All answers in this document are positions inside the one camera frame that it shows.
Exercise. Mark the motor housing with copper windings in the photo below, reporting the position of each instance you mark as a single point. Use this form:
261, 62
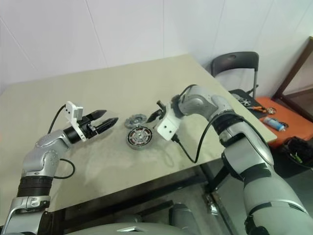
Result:
137, 147

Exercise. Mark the silver spoked wheel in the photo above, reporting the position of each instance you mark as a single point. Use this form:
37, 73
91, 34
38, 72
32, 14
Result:
243, 100

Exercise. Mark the orange stool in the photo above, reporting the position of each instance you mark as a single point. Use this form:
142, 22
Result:
293, 120

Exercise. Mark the small round metal part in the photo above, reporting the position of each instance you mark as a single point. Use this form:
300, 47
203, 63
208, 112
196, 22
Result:
271, 111

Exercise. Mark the black folding chair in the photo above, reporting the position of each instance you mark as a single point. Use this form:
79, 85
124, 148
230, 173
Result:
234, 60

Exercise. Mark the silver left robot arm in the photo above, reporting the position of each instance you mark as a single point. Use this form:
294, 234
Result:
36, 156

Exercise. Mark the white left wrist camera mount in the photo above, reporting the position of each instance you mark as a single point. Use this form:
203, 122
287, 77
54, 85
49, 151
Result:
71, 110

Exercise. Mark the black waste bin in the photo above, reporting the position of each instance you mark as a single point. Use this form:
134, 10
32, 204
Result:
298, 166

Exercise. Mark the beige table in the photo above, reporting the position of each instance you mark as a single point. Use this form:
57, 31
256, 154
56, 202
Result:
110, 85

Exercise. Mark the brown wooden frame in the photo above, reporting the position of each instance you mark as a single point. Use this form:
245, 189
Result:
291, 78

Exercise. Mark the blue bottle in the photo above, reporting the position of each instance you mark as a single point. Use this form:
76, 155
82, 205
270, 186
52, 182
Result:
274, 123

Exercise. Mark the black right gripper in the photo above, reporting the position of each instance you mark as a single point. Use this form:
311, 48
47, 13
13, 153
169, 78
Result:
163, 113

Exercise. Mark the grey motor lid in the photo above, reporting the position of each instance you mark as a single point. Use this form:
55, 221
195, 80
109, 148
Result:
135, 120

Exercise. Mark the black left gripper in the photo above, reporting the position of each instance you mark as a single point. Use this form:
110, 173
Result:
88, 128

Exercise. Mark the dark grey rounded cylinder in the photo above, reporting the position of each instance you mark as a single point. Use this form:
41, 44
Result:
183, 220

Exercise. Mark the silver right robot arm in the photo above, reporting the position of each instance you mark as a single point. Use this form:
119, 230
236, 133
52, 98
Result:
244, 151

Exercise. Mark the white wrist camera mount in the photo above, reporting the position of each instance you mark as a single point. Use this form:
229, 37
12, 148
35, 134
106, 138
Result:
166, 128
71, 110

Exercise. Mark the silver spoked rotor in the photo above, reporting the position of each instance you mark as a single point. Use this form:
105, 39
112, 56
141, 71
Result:
139, 135

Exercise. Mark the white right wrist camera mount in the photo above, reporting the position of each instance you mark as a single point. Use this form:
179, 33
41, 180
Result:
166, 128

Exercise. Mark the grey robot torso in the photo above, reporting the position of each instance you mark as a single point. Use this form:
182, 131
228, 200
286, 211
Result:
122, 228

